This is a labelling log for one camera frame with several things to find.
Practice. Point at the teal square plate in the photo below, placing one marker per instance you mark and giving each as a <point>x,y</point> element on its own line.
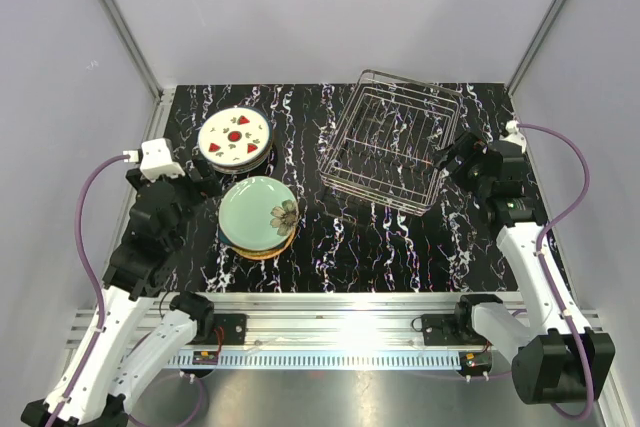
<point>225,240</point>

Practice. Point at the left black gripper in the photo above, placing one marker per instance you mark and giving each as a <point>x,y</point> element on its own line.
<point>203,189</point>

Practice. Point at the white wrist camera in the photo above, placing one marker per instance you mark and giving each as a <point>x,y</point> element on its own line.
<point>155,160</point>
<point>515,132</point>

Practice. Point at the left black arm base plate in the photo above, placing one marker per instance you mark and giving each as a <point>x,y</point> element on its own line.
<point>230,328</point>

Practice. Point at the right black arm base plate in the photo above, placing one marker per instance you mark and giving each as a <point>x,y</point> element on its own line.
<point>439,330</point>

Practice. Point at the white watermelon pattern plate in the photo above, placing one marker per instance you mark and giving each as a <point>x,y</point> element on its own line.
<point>235,136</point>

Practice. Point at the right aluminium frame post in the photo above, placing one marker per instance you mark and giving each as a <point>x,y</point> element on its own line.
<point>534,46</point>

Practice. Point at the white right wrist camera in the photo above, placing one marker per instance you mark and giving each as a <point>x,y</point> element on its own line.
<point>515,132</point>

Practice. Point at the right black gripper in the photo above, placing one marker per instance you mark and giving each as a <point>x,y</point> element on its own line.
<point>468,146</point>

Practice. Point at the aluminium frame post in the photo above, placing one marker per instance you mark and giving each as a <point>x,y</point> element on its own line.
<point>534,46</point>
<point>133,49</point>

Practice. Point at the mint green flower plate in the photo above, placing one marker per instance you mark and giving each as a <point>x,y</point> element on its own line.
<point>254,198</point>

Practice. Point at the metal wire dish rack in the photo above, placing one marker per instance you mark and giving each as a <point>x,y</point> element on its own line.
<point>386,139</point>

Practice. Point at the right small circuit board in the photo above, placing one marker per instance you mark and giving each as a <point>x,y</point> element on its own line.
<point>480,360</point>

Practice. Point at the aluminium mounting rail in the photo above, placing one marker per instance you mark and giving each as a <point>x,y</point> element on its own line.
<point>333,321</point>

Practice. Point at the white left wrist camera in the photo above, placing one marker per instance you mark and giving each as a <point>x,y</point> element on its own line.
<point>155,160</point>

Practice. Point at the small circuit board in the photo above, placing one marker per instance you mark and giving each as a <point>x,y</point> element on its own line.
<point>480,360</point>
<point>205,358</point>

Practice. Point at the left aluminium frame post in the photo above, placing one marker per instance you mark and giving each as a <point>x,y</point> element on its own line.
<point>133,49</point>

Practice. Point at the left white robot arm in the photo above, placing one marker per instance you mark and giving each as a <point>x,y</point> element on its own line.
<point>106,378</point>

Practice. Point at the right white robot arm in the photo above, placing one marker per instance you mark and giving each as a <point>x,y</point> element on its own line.
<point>556,357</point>

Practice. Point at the yellow woven pattern plate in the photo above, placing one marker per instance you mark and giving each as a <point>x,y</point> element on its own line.
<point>262,238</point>

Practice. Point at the white slotted cable duct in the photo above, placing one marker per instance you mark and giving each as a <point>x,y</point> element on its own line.
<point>437,360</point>

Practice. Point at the left small circuit board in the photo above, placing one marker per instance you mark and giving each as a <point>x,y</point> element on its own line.
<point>205,358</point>

